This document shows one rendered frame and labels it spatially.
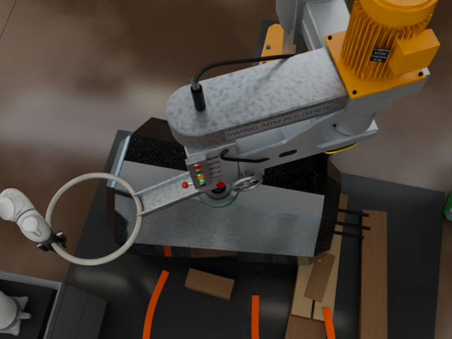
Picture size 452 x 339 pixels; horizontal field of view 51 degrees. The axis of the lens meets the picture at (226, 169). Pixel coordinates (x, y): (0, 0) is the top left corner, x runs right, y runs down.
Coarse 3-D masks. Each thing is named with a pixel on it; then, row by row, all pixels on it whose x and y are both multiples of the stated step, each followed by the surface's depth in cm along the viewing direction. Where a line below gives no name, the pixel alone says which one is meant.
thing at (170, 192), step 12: (168, 180) 240; (180, 180) 243; (144, 192) 244; (156, 192) 245; (168, 192) 243; (180, 192) 241; (192, 192) 234; (204, 192) 236; (144, 204) 246; (156, 204) 243; (168, 204) 238; (144, 216) 243
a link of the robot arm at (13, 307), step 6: (0, 294) 218; (0, 300) 214; (6, 300) 219; (12, 300) 227; (0, 306) 213; (6, 306) 217; (12, 306) 223; (0, 312) 213; (6, 312) 217; (12, 312) 222; (0, 318) 214; (6, 318) 218; (12, 318) 223; (0, 324) 217; (6, 324) 221
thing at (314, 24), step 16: (288, 0) 221; (304, 0) 216; (320, 0) 215; (336, 0) 215; (288, 16) 230; (304, 16) 222; (320, 16) 212; (336, 16) 212; (304, 32) 229; (320, 32) 209; (336, 32) 208
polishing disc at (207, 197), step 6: (228, 186) 251; (210, 192) 250; (228, 192) 250; (234, 192) 249; (204, 198) 249; (210, 198) 249; (216, 198) 249; (222, 198) 248; (228, 198) 248; (210, 204) 248; (216, 204) 247; (222, 204) 247
